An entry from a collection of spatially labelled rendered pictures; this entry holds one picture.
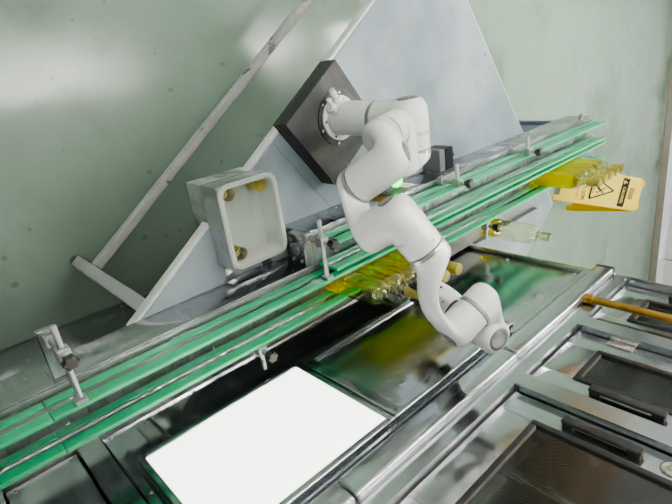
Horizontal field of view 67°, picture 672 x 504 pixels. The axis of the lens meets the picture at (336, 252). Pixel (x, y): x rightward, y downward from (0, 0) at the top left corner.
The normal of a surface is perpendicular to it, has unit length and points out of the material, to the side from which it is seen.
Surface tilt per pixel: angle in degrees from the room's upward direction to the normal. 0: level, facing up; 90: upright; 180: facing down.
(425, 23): 0
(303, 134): 1
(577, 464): 90
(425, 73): 0
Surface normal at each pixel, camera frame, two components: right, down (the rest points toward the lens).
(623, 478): -0.13, -0.92
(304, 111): 0.66, 0.20
